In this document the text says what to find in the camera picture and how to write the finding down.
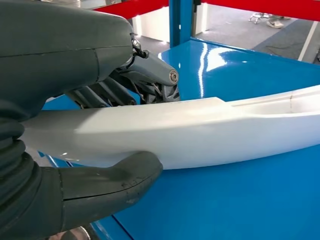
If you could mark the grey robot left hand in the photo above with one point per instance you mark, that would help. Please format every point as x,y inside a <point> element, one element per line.
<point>62,49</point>

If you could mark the blue metal shelf rack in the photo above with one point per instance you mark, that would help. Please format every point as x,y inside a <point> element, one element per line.
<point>225,198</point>

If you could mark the black stool chrome base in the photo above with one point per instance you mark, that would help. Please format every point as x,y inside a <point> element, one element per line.
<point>257,16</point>

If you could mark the red barrier belt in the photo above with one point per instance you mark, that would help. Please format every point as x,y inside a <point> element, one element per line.
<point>263,6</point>

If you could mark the person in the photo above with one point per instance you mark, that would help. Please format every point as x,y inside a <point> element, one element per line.
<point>275,23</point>

